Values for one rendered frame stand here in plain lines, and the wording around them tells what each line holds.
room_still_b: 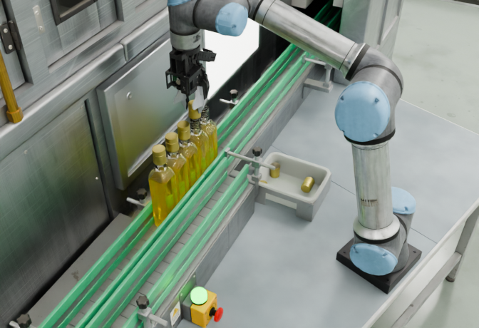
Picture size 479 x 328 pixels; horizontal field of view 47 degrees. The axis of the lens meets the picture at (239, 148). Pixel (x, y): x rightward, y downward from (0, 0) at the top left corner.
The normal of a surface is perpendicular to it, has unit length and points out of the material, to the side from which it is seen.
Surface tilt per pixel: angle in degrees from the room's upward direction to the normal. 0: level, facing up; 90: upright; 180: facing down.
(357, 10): 90
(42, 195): 91
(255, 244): 0
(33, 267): 90
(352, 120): 80
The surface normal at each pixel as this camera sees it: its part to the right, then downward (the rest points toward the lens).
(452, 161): 0.00, -0.77
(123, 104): 0.89, 0.29
